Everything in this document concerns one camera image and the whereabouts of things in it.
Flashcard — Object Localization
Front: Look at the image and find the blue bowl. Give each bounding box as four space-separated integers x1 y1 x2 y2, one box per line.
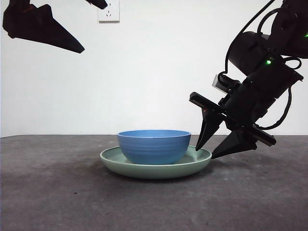
117 129 192 166

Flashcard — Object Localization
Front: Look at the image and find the green plate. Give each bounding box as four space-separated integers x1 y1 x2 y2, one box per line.
100 145 213 180

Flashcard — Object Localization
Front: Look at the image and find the white wall socket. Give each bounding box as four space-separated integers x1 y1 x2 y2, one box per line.
98 0 120 24

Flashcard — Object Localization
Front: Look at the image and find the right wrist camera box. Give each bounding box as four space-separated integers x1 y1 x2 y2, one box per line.
211 74 231 94

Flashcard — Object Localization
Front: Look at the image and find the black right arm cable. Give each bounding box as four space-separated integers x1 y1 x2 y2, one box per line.
224 0 276 74
255 86 293 130

